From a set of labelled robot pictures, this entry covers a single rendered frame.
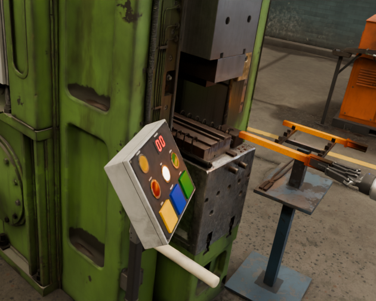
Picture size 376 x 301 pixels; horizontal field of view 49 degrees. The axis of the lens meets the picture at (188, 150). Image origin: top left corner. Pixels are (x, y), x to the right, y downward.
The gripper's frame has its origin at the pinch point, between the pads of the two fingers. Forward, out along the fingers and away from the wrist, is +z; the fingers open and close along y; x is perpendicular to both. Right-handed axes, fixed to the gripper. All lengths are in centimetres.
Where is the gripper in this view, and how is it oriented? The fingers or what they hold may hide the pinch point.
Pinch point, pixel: (319, 163)
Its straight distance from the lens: 163.6
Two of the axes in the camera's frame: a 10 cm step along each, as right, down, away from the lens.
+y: 6.3, -2.7, 7.2
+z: -7.6, -3.7, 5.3
